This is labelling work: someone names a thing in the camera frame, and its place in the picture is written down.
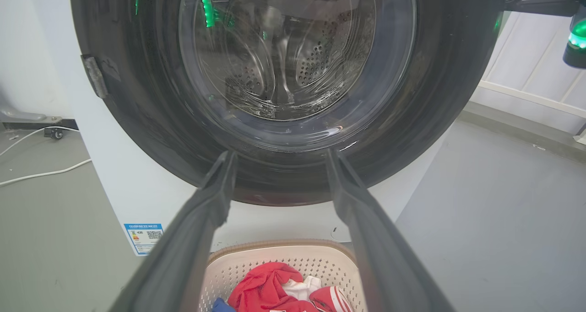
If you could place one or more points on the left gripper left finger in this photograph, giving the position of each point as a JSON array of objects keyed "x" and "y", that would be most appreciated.
[{"x": 183, "y": 248}]

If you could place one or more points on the grey metal base foot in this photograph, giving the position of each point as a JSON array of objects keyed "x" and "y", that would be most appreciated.
[{"x": 23, "y": 116}]

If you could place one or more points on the black round washing machine door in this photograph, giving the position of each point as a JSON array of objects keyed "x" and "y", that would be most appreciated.
[{"x": 137, "y": 120}]

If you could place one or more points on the blue energy label sticker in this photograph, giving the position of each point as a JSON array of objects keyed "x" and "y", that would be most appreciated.
[{"x": 143, "y": 239}]

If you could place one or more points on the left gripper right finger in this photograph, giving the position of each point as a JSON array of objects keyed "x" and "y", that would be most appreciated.
[{"x": 380, "y": 252}]

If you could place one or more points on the beige perforated laundry basket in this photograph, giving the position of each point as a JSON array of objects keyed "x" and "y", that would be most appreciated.
[{"x": 284, "y": 259}]

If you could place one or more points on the red garment with white stripes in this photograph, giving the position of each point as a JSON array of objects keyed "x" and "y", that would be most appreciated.
[{"x": 329, "y": 299}]

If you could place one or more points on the blue garment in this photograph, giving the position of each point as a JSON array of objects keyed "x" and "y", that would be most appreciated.
[{"x": 220, "y": 306}]

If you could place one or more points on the white panelled railing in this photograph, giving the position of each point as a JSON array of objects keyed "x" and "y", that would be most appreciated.
[{"x": 535, "y": 69}]

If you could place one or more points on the steel washing machine drum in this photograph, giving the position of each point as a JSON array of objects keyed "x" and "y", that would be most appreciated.
[{"x": 320, "y": 60}]

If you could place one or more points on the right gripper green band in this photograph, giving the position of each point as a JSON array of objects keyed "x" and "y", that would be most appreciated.
[{"x": 577, "y": 42}]

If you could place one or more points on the black caster wheel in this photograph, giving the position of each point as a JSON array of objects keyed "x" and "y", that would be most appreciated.
[{"x": 56, "y": 133}]

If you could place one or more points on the white washing machine body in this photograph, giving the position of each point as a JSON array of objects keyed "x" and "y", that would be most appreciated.
[{"x": 132, "y": 188}]

